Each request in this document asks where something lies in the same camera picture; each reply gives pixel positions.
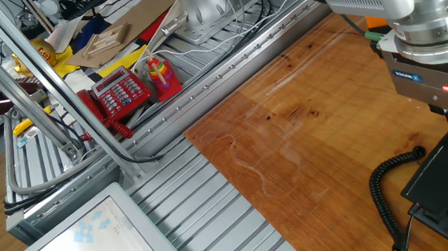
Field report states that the yellow handled tool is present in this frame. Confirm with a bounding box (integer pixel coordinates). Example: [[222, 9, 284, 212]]
[[10, 106, 56, 137]]

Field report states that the golden piggy bank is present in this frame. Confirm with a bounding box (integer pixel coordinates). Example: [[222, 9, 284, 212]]
[[10, 36, 60, 78]]

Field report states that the gripper cable with green connector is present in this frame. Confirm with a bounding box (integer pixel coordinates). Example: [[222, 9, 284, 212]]
[[310, 0, 387, 48]]

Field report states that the aluminium frame post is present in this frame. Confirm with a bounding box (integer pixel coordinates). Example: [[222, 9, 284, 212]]
[[0, 0, 149, 191], [0, 10, 85, 168]]

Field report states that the orange emergency stop button box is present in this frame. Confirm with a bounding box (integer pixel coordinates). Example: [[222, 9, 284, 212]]
[[364, 14, 394, 60]]

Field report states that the silver metal pedestal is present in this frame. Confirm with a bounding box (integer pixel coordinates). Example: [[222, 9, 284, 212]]
[[158, 0, 251, 49]]

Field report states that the aluminium rail beam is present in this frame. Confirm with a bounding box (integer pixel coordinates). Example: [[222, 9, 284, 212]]
[[0, 0, 355, 248]]

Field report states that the silver Schunk gripper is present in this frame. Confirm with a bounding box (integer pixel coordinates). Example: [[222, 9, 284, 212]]
[[376, 23, 448, 133]]

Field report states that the rainbow ring stacking toy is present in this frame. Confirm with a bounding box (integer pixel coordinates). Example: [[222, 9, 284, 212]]
[[144, 46, 185, 104]]

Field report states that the yellow paper sheet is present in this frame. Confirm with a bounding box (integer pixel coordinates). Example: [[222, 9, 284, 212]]
[[96, 45, 151, 79]]

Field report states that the black phone cord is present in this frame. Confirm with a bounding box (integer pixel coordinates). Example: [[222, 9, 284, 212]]
[[366, 145, 435, 251]]

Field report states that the red telephone handset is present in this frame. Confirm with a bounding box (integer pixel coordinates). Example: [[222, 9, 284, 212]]
[[75, 86, 134, 143]]

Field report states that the grey flexible hose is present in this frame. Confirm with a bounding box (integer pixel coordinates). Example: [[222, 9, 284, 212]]
[[1, 106, 112, 197]]

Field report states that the dark red bowl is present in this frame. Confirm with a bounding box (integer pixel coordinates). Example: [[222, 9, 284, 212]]
[[0, 80, 46, 116]]

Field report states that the brown cardboard sheet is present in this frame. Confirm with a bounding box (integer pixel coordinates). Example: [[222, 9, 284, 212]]
[[61, 0, 183, 71]]

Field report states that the small wooden frame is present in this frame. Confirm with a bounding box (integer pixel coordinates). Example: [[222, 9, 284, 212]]
[[79, 21, 133, 60]]

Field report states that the white teach pendant tablet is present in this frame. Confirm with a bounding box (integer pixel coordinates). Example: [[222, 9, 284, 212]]
[[0, 176, 195, 251]]

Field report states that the black telephone handset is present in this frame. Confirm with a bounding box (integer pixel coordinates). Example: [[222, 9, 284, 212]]
[[394, 114, 448, 225]]

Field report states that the red toy telephone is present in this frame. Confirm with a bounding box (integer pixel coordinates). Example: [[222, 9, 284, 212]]
[[89, 63, 154, 123]]

